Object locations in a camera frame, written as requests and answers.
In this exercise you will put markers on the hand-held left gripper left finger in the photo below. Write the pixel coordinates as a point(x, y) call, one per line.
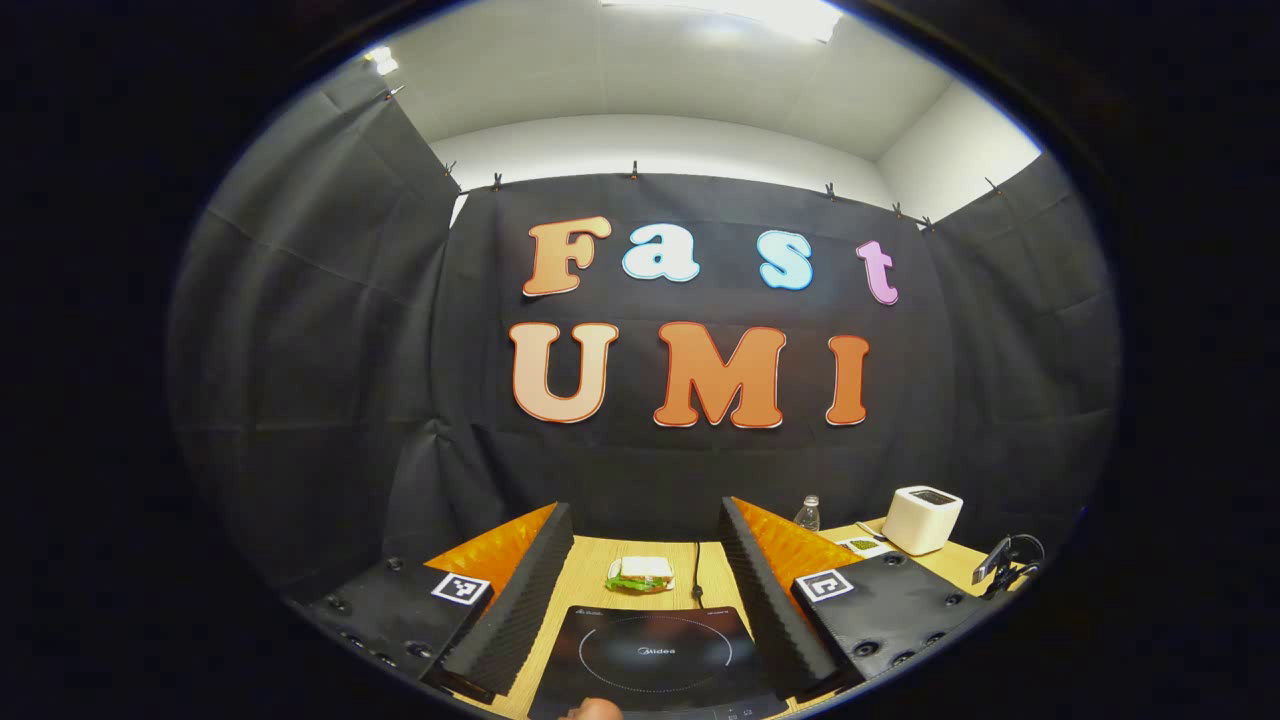
point(520, 600)

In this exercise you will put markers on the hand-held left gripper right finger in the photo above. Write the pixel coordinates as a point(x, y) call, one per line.
point(770, 600)

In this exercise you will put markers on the black induction cooktop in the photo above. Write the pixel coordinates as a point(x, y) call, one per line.
point(620, 690)

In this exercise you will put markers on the white toaster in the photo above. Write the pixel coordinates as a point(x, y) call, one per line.
point(920, 525)

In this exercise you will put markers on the clear plastic water bottle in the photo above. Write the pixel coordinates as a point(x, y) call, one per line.
point(808, 518)

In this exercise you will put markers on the white divided plate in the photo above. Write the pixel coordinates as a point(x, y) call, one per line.
point(862, 546)

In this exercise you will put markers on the sandwich with lettuce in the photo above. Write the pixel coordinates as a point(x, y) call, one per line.
point(640, 575)

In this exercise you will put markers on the black backdrop cloth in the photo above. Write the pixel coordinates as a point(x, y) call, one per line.
point(650, 470)

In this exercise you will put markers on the small ceiling light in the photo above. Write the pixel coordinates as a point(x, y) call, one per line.
point(381, 60)

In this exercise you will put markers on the ceiling light panel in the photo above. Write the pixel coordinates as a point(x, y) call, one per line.
point(780, 15)

